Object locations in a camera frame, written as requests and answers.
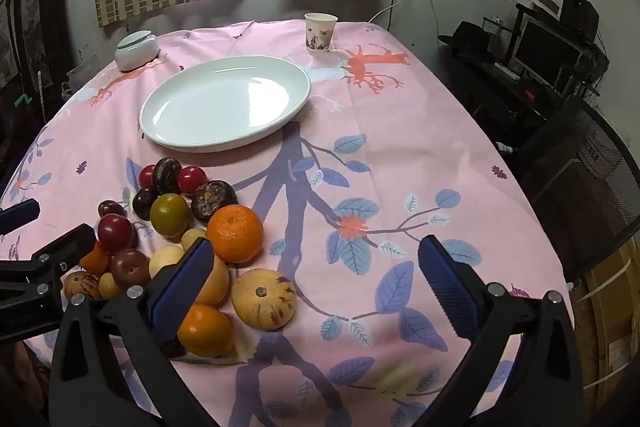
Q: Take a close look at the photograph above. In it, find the small dark red plum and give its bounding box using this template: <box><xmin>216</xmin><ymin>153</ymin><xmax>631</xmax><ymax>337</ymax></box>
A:
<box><xmin>98</xmin><ymin>200</ymin><xmax>127</xmax><ymax>219</ymax></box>

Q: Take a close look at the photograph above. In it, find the tan orange pepino melon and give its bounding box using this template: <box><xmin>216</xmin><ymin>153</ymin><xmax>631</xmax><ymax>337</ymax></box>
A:
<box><xmin>192</xmin><ymin>254</ymin><xmax>231</xmax><ymax>307</ymax></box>

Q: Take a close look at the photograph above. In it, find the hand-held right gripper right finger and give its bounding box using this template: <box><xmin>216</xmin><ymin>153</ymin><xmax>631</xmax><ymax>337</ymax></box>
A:
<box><xmin>417</xmin><ymin>234</ymin><xmax>586</xmax><ymax>427</ymax></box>

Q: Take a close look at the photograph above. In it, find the brownish wrinkled passion fruit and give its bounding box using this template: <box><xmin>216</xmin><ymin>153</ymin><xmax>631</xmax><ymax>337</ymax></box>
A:
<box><xmin>191</xmin><ymin>181</ymin><xmax>238</xmax><ymax>224</ymax></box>

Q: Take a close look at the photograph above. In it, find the small yellow green fruit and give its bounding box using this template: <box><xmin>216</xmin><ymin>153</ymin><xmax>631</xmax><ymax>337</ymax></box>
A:
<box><xmin>180</xmin><ymin>228</ymin><xmax>207</xmax><ymax>253</ymax></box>

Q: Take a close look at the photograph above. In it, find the white lidded ceramic jar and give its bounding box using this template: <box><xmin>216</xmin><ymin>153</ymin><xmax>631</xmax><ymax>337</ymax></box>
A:
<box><xmin>114</xmin><ymin>31</ymin><xmax>160</xmax><ymax>72</ymax></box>

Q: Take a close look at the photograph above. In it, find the large orange mandarin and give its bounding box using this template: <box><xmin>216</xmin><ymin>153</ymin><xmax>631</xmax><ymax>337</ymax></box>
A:
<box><xmin>206</xmin><ymin>204</ymin><xmax>264</xmax><ymax>264</ymax></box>

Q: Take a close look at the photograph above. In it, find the computer monitor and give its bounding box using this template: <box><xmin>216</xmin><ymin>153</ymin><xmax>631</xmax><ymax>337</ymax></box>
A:
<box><xmin>512</xmin><ymin>16</ymin><xmax>583</xmax><ymax>88</ymax></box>

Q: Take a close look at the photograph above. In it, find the small orange mandarin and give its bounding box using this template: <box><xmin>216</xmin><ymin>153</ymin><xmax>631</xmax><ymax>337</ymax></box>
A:
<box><xmin>80</xmin><ymin>242</ymin><xmax>112</xmax><ymax>277</ymax></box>

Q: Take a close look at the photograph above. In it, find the pale striped pepino melon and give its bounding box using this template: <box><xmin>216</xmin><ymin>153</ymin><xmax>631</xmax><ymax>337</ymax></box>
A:
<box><xmin>231</xmin><ymin>268</ymin><xmax>298</xmax><ymax>332</ymax></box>

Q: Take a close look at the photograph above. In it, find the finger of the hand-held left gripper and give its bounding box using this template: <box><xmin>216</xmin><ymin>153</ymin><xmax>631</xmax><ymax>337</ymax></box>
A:
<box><xmin>0</xmin><ymin>199</ymin><xmax>41</xmax><ymax>236</ymax></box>
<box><xmin>0</xmin><ymin>223</ymin><xmax>96</xmax><ymax>343</ymax></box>

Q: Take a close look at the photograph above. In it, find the small striped pepino melon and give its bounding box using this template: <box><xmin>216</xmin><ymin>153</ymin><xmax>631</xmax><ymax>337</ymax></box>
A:
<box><xmin>62</xmin><ymin>271</ymin><xmax>101</xmax><ymax>302</ymax></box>

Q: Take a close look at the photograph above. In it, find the printed paper cup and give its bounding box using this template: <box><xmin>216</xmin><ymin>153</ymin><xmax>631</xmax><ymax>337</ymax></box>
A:
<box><xmin>304</xmin><ymin>13</ymin><xmax>337</xmax><ymax>56</ymax></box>

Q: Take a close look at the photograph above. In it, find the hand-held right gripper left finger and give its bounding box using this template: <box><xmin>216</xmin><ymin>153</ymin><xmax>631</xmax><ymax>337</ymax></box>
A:
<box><xmin>47</xmin><ymin>237</ymin><xmax>221</xmax><ymax>427</ymax></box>

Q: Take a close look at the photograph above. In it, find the white power cable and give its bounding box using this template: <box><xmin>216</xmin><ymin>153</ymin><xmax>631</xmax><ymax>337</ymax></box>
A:
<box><xmin>367</xmin><ymin>0</ymin><xmax>416</xmax><ymax>24</ymax></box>

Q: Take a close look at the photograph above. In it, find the cardboard box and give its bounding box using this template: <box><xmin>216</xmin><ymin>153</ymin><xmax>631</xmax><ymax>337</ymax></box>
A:
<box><xmin>582</xmin><ymin>237</ymin><xmax>640</xmax><ymax>388</ymax></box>

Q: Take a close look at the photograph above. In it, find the small yellow longan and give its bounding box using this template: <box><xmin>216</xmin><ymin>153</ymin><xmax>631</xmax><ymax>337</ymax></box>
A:
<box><xmin>98</xmin><ymin>273</ymin><xmax>122</xmax><ymax>299</ymax></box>

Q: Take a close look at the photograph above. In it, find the black speaker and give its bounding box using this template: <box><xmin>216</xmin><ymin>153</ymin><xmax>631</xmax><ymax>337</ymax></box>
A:
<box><xmin>559</xmin><ymin>0</ymin><xmax>601</xmax><ymax>42</ymax></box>

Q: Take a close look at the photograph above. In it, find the yellow orange round fruit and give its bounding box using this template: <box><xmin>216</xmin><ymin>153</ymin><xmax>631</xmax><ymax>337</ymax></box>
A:
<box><xmin>176</xmin><ymin>304</ymin><xmax>236</xmax><ymax>358</ymax></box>

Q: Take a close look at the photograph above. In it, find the dark purple plum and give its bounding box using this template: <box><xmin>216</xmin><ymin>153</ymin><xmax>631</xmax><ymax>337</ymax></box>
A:
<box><xmin>131</xmin><ymin>188</ymin><xmax>158</xmax><ymax>220</ymax></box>

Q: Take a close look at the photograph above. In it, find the white oval plate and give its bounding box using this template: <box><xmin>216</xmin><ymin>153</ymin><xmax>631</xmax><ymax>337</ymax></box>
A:
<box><xmin>139</xmin><ymin>56</ymin><xmax>312</xmax><ymax>152</ymax></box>

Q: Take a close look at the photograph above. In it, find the dark computer desk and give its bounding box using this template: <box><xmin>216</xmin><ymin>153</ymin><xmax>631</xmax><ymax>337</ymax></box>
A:
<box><xmin>450</xmin><ymin>37</ymin><xmax>601</xmax><ymax>142</ymax></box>

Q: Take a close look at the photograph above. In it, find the pink floral tablecloth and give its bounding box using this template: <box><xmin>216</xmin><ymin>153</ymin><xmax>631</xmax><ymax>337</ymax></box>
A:
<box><xmin>0</xmin><ymin>19</ymin><xmax>576</xmax><ymax>427</ymax></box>

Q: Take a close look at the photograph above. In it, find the green yellow plum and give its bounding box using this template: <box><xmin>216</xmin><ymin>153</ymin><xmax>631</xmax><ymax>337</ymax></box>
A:
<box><xmin>150</xmin><ymin>193</ymin><xmax>191</xmax><ymax>239</ymax></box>

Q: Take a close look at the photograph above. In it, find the black hat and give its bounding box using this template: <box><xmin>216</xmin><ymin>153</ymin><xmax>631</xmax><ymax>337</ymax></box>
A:
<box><xmin>438</xmin><ymin>21</ymin><xmax>496</xmax><ymax>60</ymax></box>

